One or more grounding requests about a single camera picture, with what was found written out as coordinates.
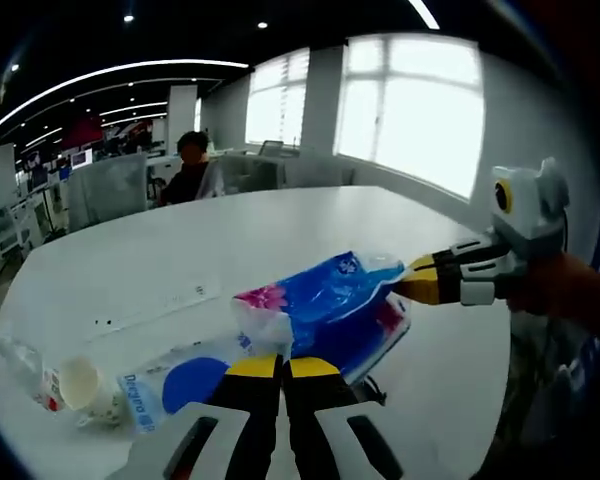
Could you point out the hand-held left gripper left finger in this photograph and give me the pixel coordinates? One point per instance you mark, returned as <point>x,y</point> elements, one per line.
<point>230,430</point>

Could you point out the narrow window with blinds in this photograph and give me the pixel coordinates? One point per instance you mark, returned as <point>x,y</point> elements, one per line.
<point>277,100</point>

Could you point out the printed white paper cup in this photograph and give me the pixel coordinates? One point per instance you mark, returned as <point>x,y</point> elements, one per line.
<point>87,387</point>

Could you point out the wide window with blinds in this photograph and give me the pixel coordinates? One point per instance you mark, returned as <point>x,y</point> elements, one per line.
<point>410,110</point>

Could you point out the white table socket panel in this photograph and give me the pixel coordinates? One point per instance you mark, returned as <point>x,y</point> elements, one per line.
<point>155,305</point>

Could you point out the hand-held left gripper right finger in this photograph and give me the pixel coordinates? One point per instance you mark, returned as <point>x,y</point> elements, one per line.
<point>325,430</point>

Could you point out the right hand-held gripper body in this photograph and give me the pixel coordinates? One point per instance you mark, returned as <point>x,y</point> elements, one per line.
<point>527,210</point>

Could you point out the blue flowered tissue pack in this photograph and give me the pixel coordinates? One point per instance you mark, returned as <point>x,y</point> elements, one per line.
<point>330,305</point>

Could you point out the curved ceiling light strip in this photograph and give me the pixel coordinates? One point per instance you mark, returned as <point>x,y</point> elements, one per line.
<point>90,77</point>

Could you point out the grey office chair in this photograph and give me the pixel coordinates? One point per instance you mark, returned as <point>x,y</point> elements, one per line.
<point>277,149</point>

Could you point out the white office chair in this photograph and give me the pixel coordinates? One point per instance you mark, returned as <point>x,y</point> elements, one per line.
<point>7,232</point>

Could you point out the clear plastic water bottle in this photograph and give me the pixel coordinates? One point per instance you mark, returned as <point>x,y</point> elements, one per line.
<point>25,360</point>

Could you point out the grey desk partition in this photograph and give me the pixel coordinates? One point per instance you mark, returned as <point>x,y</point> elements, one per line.
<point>107,190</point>

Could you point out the straight ceiling light strip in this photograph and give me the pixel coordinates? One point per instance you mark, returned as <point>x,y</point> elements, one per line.
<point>425,12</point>

